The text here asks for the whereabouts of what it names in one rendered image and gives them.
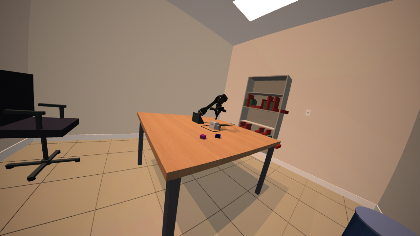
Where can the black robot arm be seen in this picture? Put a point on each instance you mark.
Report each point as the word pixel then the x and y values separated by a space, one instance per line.
pixel 219 99

